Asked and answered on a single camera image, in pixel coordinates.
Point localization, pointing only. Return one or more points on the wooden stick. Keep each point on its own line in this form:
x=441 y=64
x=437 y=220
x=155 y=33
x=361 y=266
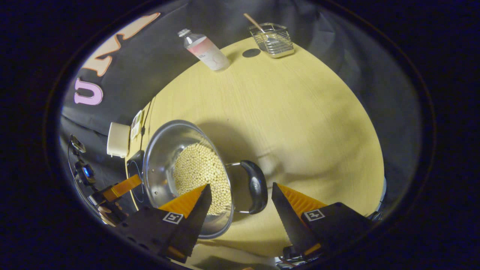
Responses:
x=253 y=21

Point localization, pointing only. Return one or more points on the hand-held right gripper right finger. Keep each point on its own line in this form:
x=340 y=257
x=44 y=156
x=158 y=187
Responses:
x=290 y=225

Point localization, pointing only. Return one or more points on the black induction cooktop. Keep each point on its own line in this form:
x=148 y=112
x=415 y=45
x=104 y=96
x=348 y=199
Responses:
x=134 y=168

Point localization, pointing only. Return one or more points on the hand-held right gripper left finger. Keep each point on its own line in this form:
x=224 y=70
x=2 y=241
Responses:
x=193 y=221

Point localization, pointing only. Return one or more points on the stainless steel pot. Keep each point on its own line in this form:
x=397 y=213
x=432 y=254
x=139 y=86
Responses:
x=161 y=157

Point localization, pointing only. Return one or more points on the white divided grain tray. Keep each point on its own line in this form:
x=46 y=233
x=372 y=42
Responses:
x=136 y=124

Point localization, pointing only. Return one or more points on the pile of soybeans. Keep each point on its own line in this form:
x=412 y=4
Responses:
x=198 y=168

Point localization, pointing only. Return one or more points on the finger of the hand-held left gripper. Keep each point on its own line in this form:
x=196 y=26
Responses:
x=123 y=186

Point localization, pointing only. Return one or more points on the clear bottle with pink label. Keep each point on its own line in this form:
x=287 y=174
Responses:
x=206 y=50

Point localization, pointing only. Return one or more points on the white plastic box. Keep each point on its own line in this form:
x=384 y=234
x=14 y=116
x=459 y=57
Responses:
x=118 y=140

